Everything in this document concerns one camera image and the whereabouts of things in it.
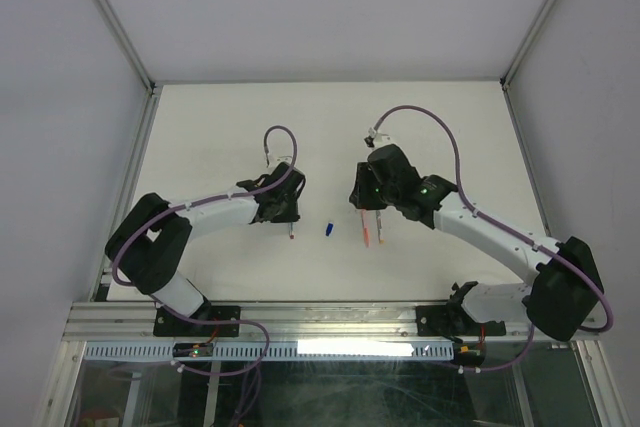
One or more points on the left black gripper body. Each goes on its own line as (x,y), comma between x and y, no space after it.
(288,212)

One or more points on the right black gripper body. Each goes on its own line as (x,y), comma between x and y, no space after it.
(370,195)

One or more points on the orange highlighter pen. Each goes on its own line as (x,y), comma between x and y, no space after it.
(365,228)

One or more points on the white marker yellow end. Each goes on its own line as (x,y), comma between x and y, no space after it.
(379,227)

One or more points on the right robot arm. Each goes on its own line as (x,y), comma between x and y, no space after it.
(559,284)

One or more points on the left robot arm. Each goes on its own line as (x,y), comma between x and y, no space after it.
(148,245)

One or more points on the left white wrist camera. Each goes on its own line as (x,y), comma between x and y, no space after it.
(273,161)

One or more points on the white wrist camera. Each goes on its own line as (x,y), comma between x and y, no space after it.
(273,161)
(375,139)

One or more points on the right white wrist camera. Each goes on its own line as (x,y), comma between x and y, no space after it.
(375,139)

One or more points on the perforated cable duct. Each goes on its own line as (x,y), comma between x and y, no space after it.
(297,350)

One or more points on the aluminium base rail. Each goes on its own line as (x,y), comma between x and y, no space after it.
(284,321)

